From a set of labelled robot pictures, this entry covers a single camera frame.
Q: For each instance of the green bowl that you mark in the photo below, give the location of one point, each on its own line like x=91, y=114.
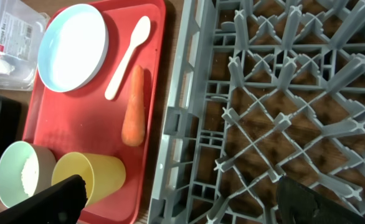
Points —
x=11, y=164

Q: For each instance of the yellow plastic cup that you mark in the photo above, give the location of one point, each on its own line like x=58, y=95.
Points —
x=103, y=175

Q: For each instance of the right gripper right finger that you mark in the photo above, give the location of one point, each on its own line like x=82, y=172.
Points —
x=298, y=203

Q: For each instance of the white rice grains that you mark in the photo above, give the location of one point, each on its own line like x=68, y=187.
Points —
x=30, y=175

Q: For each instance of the orange carrot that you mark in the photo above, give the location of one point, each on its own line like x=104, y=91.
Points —
x=133, y=129

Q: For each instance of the white plastic spoon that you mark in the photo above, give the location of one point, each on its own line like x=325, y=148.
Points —
x=139, y=35

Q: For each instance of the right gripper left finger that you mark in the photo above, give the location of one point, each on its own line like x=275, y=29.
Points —
x=59, y=204

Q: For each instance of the red serving tray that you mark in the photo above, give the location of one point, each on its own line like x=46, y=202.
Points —
x=83, y=120

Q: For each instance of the large light blue plate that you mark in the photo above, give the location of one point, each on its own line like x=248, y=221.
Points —
x=73, y=48

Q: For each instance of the clear plastic waste bin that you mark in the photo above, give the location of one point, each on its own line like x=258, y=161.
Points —
x=21, y=32

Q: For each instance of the grey dishwasher rack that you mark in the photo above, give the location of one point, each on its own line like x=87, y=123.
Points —
x=260, y=91

